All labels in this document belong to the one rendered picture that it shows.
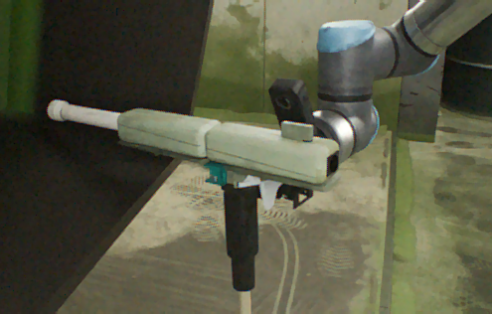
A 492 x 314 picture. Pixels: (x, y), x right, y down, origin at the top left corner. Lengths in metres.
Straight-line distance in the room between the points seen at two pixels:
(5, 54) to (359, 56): 0.59
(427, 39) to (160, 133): 0.45
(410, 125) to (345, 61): 1.65
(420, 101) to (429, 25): 1.57
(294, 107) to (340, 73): 0.16
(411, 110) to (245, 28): 0.87
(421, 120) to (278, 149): 1.92
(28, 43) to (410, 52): 0.64
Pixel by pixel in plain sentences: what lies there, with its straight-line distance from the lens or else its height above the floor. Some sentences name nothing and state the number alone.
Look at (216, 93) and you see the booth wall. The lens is 2.53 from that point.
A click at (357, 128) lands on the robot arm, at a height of 0.52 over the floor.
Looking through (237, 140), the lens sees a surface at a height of 0.58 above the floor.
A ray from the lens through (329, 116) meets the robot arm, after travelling 0.75.
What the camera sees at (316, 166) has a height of 0.57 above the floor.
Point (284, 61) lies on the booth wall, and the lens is 2.40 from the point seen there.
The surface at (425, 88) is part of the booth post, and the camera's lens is 2.37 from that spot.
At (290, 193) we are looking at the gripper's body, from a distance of 0.66.
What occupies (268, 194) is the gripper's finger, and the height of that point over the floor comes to 0.50.
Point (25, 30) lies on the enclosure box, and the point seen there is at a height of 0.67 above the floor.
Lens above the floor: 0.76
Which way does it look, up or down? 21 degrees down
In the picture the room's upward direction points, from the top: straight up
